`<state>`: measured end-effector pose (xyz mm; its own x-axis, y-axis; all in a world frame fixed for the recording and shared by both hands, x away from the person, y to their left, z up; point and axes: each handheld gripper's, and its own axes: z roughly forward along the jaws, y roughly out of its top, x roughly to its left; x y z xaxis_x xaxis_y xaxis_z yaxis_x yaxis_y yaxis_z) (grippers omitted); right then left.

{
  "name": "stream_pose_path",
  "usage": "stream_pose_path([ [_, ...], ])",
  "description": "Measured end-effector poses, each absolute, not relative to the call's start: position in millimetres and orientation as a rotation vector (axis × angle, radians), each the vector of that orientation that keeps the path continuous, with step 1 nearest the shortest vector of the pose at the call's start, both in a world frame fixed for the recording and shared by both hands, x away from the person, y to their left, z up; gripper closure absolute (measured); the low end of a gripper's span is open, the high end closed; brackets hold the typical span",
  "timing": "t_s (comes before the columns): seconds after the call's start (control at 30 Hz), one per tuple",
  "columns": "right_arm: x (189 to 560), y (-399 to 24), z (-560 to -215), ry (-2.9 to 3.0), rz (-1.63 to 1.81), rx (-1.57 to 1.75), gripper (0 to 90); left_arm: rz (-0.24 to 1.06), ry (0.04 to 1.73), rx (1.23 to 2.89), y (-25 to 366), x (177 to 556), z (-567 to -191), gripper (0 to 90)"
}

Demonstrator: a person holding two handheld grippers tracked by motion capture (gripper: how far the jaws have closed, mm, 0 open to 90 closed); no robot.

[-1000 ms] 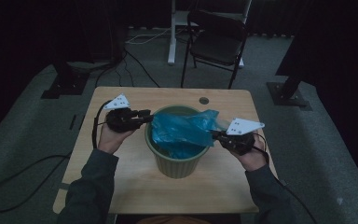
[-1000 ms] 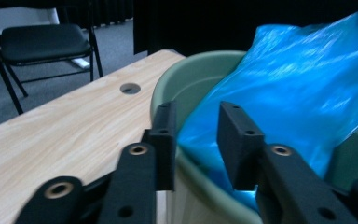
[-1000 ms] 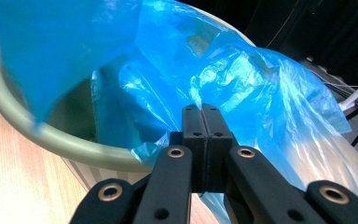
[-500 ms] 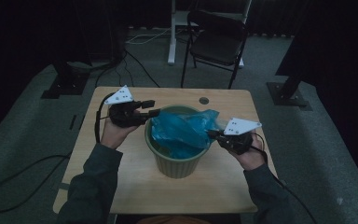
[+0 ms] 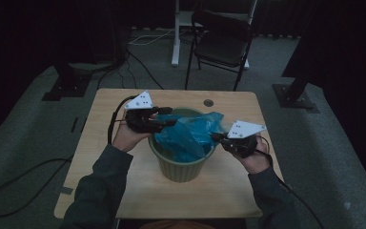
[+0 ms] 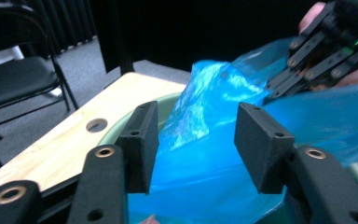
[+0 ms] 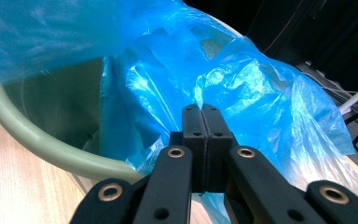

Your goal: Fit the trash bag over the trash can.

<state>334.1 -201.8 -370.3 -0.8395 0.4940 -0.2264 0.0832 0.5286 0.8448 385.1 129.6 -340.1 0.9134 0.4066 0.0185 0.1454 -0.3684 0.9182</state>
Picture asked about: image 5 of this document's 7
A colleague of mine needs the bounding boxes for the thin black cables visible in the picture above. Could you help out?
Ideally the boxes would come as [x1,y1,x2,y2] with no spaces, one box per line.
[96,49,165,91]

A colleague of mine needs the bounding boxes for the green plastic bin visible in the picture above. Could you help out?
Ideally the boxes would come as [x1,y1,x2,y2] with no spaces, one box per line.
[148,107,219,184]

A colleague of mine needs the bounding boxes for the long thick black cable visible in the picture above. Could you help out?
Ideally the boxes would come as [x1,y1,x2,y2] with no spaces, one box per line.
[0,156,74,219]

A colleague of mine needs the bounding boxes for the person's right hand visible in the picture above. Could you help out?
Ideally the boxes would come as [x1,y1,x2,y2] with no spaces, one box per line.
[234,135,274,176]

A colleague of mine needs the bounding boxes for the black folding chair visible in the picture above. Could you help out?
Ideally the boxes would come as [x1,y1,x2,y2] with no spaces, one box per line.
[183,10,255,93]

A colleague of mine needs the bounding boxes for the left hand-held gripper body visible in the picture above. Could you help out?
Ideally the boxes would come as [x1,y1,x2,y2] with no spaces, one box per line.
[124,90,160,135]

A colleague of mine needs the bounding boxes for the left hand-held gripper cable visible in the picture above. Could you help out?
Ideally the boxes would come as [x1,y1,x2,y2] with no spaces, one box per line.
[107,94,139,146]

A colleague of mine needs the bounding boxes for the white cable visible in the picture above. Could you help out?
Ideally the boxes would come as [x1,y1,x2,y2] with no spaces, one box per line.
[128,27,176,47]

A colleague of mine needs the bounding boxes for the right hand-held gripper cable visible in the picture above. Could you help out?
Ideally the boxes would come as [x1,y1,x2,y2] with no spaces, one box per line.
[254,135,326,229]

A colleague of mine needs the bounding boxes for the blue plastic bin bag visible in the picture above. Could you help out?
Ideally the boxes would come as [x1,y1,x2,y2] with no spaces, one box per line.
[153,111,229,164]

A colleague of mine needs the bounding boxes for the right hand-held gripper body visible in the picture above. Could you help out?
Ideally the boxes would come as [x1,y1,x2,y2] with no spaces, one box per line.
[221,119,268,159]

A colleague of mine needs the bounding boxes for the person's left hand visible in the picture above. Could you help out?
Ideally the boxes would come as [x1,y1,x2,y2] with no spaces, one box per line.
[112,112,158,154]

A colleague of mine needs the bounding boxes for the hand-held gripper cable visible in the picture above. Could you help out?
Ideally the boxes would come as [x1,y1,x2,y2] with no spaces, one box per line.
[107,94,139,146]
[254,135,326,229]

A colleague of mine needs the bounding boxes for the black stand with base plate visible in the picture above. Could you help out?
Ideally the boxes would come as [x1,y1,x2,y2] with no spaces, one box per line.
[41,61,93,102]
[272,61,320,115]

